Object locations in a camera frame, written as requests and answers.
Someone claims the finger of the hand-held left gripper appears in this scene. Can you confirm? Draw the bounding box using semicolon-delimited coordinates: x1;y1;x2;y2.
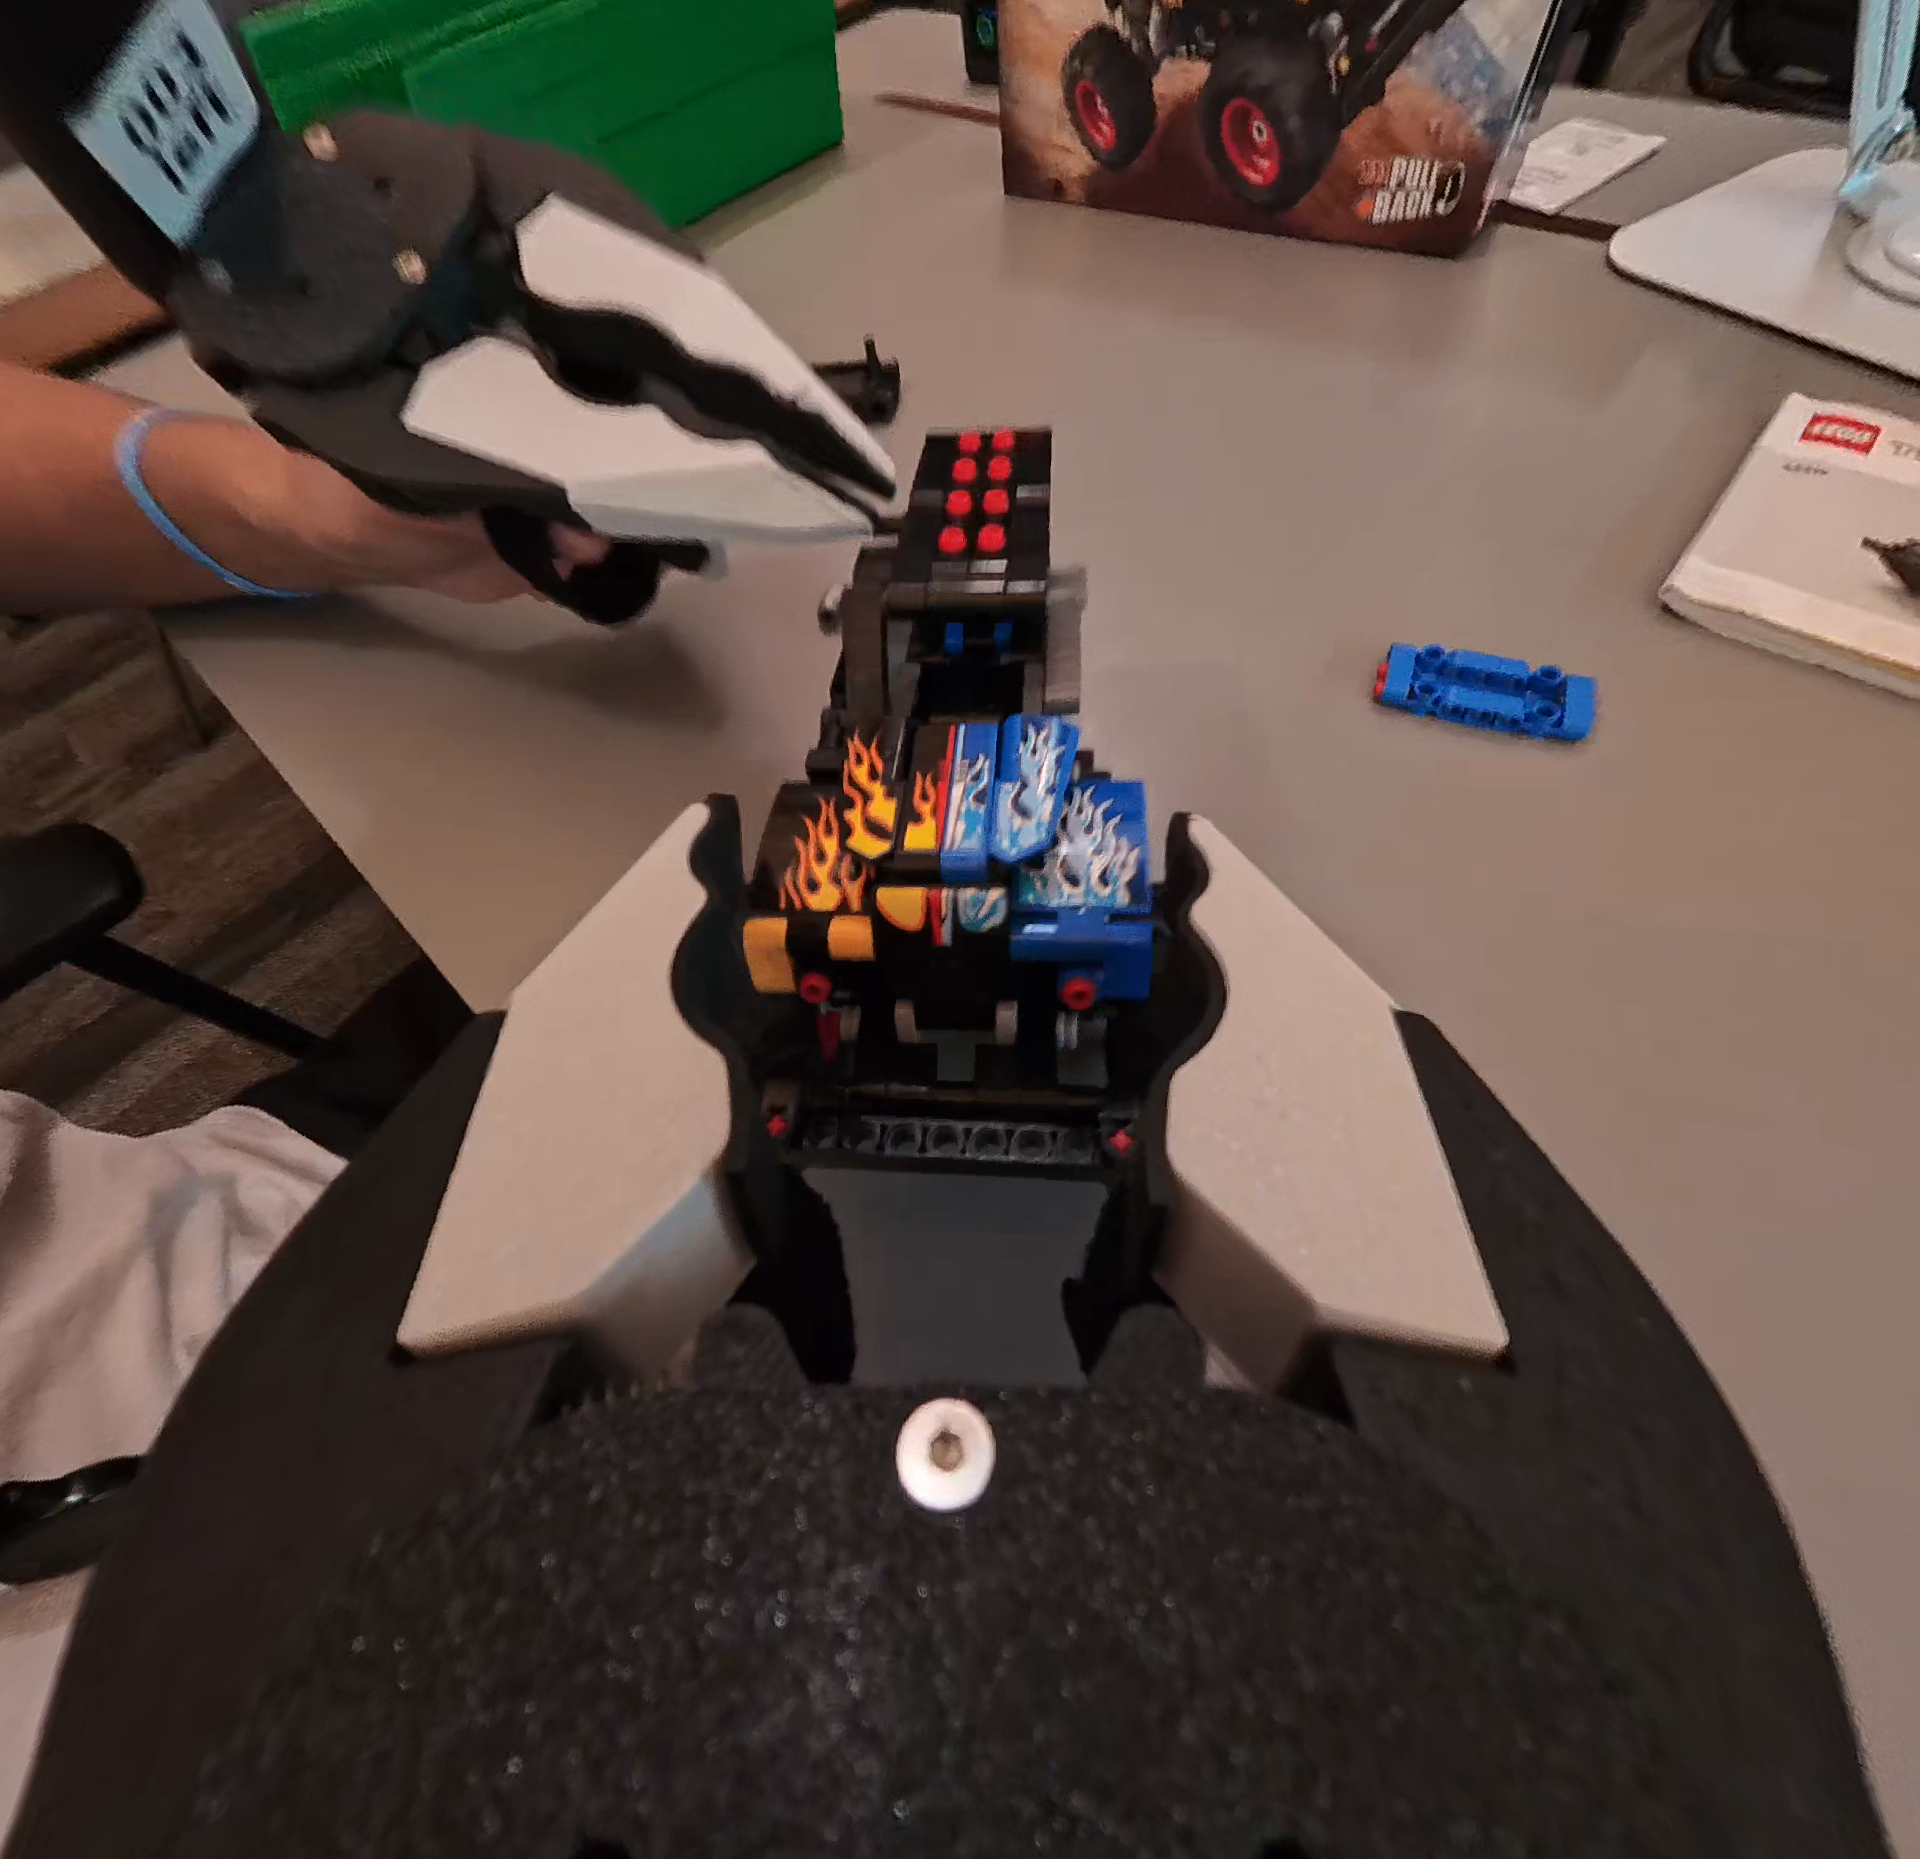
512;190;905;510
399;332;899;549

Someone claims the white instruction booklet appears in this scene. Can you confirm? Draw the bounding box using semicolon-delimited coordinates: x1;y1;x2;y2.
1658;392;1920;697

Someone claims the person's left forearm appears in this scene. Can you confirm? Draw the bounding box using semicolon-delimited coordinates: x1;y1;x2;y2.
0;358;304;609

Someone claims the small black lego frame piece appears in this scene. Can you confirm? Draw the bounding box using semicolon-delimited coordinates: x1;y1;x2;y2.
811;336;905;422

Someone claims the green plastic bin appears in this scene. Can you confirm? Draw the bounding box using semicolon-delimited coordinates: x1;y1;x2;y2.
240;0;844;226

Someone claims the monster truck lego box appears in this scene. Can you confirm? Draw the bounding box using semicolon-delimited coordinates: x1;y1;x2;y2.
999;0;1577;260

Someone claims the white paper leaflet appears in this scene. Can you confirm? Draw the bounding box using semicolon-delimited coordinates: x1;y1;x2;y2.
1500;116;1671;220

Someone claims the black office chair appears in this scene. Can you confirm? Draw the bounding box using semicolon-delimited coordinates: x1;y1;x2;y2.
0;822;473;1155
1576;0;1862;123

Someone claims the blue lego plate piece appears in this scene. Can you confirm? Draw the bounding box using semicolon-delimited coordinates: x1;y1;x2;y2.
1372;643;1599;744

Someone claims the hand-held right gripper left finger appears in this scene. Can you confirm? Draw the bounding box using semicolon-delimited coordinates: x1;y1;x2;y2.
394;794;783;1388

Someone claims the flame-printed lego truck model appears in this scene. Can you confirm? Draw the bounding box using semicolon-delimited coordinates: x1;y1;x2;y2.
740;425;1189;1187

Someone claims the blue wristband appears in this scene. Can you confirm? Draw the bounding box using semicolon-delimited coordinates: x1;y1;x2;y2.
115;407;316;602

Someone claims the person's left hand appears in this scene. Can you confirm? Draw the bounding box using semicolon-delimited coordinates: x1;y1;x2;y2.
286;450;608;609

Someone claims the white monitor stand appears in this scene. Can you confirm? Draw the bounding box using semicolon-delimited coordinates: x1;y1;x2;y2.
1608;0;1920;378

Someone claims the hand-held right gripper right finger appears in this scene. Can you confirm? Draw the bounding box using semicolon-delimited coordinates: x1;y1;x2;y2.
1103;811;1514;1388

